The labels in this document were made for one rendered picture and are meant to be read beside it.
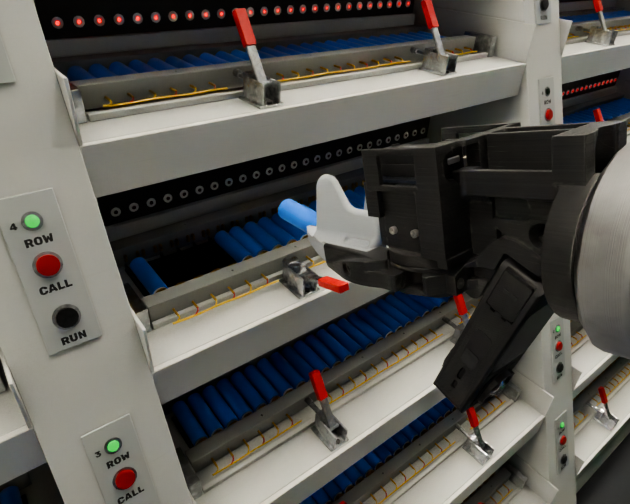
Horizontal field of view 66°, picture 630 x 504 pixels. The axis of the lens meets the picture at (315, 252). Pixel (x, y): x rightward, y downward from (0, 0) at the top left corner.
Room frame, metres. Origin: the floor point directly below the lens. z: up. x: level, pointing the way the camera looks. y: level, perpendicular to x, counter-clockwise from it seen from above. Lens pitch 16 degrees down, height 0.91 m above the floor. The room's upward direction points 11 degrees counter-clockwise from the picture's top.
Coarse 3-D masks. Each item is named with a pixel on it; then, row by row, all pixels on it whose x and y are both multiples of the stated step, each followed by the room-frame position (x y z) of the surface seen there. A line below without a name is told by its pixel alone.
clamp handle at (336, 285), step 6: (306, 264) 0.49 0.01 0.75; (300, 270) 0.49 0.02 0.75; (300, 276) 0.49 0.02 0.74; (306, 276) 0.48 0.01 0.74; (312, 276) 0.48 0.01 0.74; (318, 276) 0.47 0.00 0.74; (318, 282) 0.46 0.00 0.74; (324, 282) 0.45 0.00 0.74; (330, 282) 0.45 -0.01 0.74; (336, 282) 0.44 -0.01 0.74; (342, 282) 0.44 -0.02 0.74; (330, 288) 0.44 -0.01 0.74; (336, 288) 0.44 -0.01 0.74; (342, 288) 0.43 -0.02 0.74; (348, 288) 0.44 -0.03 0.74
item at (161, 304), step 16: (304, 240) 0.55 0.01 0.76; (256, 256) 0.52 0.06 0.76; (272, 256) 0.52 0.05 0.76; (288, 256) 0.52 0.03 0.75; (304, 256) 0.54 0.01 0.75; (224, 272) 0.49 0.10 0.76; (240, 272) 0.49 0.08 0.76; (256, 272) 0.50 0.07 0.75; (272, 272) 0.51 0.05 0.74; (176, 288) 0.46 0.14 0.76; (192, 288) 0.46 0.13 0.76; (208, 288) 0.47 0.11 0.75; (224, 288) 0.48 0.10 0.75; (144, 304) 0.44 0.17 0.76; (160, 304) 0.44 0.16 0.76; (176, 304) 0.45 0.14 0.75; (192, 304) 0.46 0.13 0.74
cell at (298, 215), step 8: (288, 200) 0.40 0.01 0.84; (280, 208) 0.40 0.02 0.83; (288, 208) 0.39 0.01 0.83; (296, 208) 0.39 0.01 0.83; (304, 208) 0.39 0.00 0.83; (280, 216) 0.40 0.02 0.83; (288, 216) 0.39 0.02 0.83; (296, 216) 0.38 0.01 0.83; (304, 216) 0.38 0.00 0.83; (312, 216) 0.37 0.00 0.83; (296, 224) 0.38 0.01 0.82; (304, 224) 0.37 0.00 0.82; (312, 224) 0.37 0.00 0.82
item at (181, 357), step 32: (352, 160) 0.74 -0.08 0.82; (256, 192) 0.65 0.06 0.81; (128, 224) 0.55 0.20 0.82; (160, 224) 0.57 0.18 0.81; (128, 288) 0.45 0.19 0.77; (256, 288) 0.50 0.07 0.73; (320, 288) 0.50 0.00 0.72; (352, 288) 0.52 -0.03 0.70; (192, 320) 0.45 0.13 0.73; (224, 320) 0.45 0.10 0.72; (256, 320) 0.45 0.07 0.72; (288, 320) 0.47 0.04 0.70; (320, 320) 0.50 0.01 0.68; (160, 352) 0.41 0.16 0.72; (192, 352) 0.41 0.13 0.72; (224, 352) 0.43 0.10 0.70; (256, 352) 0.45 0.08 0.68; (160, 384) 0.39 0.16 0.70; (192, 384) 0.41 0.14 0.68
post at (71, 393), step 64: (0, 0) 0.37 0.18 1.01; (0, 128) 0.36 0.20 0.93; (64, 128) 0.38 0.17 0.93; (0, 192) 0.35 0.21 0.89; (64, 192) 0.37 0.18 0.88; (0, 256) 0.34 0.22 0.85; (0, 320) 0.33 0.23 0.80; (128, 320) 0.38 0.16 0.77; (64, 384) 0.35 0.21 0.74; (128, 384) 0.37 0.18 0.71; (64, 448) 0.34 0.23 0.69
